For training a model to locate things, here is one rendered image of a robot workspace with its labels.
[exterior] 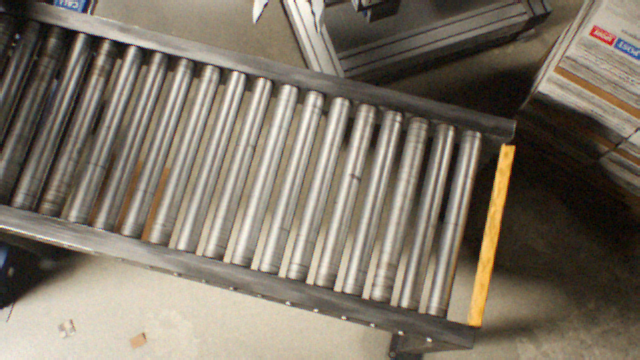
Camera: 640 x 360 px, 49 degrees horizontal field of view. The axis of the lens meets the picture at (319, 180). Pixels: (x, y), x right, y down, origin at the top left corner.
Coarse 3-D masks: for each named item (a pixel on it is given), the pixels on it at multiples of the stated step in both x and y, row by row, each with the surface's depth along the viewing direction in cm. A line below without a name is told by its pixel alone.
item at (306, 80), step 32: (0, 0) 171; (96, 32) 169; (128, 32) 169; (160, 32) 170; (224, 64) 168; (256, 64) 168; (288, 64) 168; (352, 96) 167; (384, 96) 167; (416, 96) 167; (480, 128) 166; (512, 128) 166
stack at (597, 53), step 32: (608, 0) 173; (576, 32) 193; (608, 32) 170; (544, 64) 235; (576, 64) 183; (608, 64) 175; (544, 96) 205; (576, 96) 195; (544, 128) 223; (608, 128) 201; (544, 160) 246; (576, 160) 229; (608, 160) 218; (608, 192) 235
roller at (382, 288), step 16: (416, 128) 165; (416, 144) 164; (416, 160) 163; (400, 176) 163; (416, 176) 163; (400, 192) 161; (400, 208) 160; (400, 224) 159; (384, 240) 159; (400, 240) 159; (384, 256) 158; (400, 256) 159; (384, 272) 156; (384, 288) 155
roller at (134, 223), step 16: (176, 64) 169; (192, 64) 168; (176, 80) 167; (192, 80) 169; (176, 96) 166; (160, 112) 165; (176, 112) 165; (160, 128) 163; (176, 128) 166; (160, 144) 162; (144, 160) 163; (160, 160) 162; (144, 176) 160; (160, 176) 162; (144, 192) 159; (128, 208) 159; (144, 208) 159; (128, 224) 157; (144, 224) 159
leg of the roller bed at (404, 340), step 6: (402, 336) 227; (402, 342) 224; (408, 342) 211; (414, 342) 200; (420, 342) 189; (426, 342) 181; (402, 348) 220; (408, 348) 208; (414, 348) 198; (420, 348) 191; (426, 348) 186; (432, 348) 180; (438, 348) 174; (444, 348) 169; (450, 348) 165
